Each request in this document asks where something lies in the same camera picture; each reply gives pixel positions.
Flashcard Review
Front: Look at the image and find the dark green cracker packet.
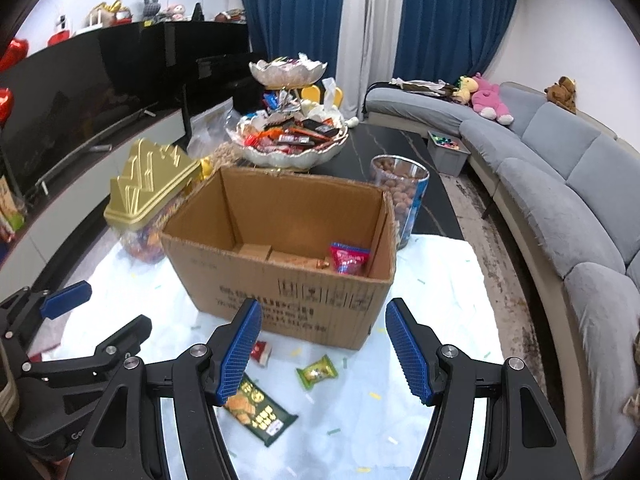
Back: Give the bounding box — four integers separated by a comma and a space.
224, 374, 298, 448

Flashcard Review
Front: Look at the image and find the grey storage bin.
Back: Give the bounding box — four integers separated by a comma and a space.
427, 131, 471, 177

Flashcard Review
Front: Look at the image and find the pink plush toy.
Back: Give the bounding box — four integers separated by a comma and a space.
471, 73, 514, 127

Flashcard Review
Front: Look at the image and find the grey curved sofa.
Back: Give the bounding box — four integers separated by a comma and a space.
362, 82, 639, 479

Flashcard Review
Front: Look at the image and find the brown cardboard box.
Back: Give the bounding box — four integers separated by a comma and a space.
160, 167, 396, 350

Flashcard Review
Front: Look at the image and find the clear jar of nuts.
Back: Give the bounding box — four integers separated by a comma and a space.
370, 155, 430, 249

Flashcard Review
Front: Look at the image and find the gold lid candy jar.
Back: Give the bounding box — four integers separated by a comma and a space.
104, 139, 202, 264

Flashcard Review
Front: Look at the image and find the gold fortune biscuits packet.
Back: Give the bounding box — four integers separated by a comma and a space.
268, 250, 332, 270

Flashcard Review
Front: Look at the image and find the beige plush on sofa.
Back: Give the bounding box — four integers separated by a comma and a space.
621, 331, 640, 428

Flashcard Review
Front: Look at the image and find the tiered white snack bowl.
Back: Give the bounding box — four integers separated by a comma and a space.
226, 53, 349, 171

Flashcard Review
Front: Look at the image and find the red candy bag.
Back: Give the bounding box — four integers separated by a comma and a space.
330, 243, 370, 275

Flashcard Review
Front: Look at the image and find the yellow plush toy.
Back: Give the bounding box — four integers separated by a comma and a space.
451, 76, 478, 105

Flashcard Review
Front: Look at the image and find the blue curtain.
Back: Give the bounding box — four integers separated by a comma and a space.
393, 0, 516, 84

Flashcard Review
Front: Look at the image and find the small green candy packet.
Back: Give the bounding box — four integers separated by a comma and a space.
296, 354, 338, 391

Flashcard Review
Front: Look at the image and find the red white snack packet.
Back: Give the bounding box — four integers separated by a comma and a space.
250, 340, 272, 367

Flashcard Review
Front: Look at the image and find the clear plastic bag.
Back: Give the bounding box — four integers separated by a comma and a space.
186, 99, 241, 178

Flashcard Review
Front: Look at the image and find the black tv cabinet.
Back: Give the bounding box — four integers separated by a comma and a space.
1, 22, 250, 281

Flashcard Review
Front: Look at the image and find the light blue tablecloth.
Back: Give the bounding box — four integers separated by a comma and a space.
36, 235, 503, 479

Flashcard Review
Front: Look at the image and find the brown teddy bear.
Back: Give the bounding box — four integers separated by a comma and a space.
544, 76, 577, 114

